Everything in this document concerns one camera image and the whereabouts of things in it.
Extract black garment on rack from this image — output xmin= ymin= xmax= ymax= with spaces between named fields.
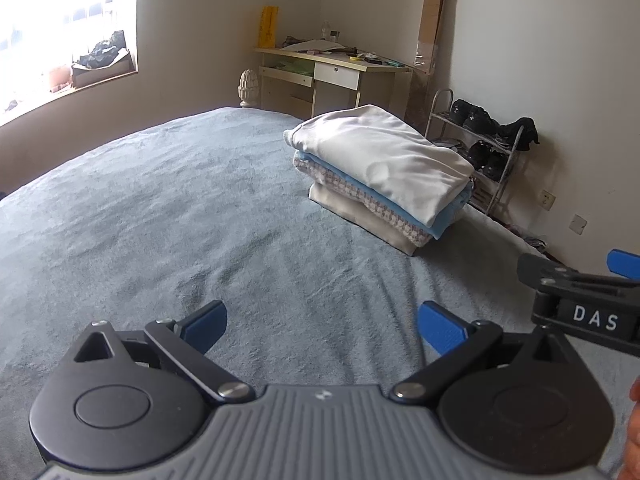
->
xmin=497 ymin=117 xmax=540 ymax=153

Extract black shoes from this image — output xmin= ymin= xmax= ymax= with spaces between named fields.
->
xmin=467 ymin=140 xmax=511 ymax=182
xmin=447 ymin=99 xmax=501 ymax=136

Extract metal shoe rack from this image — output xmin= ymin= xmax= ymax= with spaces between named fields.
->
xmin=425 ymin=89 xmax=526 ymax=219

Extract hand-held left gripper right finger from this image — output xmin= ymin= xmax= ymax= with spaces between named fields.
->
xmin=390 ymin=301 xmax=573 ymax=403

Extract barred window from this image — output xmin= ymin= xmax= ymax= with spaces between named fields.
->
xmin=0 ymin=0 xmax=138 ymax=126

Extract wooden desk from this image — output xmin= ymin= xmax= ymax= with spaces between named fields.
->
xmin=254 ymin=46 xmax=415 ymax=121

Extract person's right hand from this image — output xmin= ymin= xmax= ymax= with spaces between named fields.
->
xmin=619 ymin=377 xmax=640 ymax=480

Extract cream bedpost finial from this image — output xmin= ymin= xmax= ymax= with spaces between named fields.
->
xmin=237 ymin=69 xmax=261 ymax=109

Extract cardboard box with shoes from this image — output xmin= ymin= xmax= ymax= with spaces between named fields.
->
xmin=70 ymin=30 xmax=136 ymax=89

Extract pink flower pot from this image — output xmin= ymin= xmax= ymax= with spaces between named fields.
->
xmin=48 ymin=65 xmax=71 ymax=94

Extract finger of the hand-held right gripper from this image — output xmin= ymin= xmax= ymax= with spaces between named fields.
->
xmin=516 ymin=253 xmax=640 ymax=291
xmin=606 ymin=249 xmax=640 ymax=280

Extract beige folded cloth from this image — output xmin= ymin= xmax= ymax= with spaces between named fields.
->
xmin=308 ymin=182 xmax=418 ymax=258

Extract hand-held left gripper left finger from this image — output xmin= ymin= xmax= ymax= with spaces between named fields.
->
xmin=74 ymin=300 xmax=256 ymax=403

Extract cardboard plank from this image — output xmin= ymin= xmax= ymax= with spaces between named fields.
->
xmin=415 ymin=0 xmax=448 ymax=74

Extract white hoodie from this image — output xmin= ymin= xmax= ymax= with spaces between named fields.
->
xmin=283 ymin=104 xmax=475 ymax=226

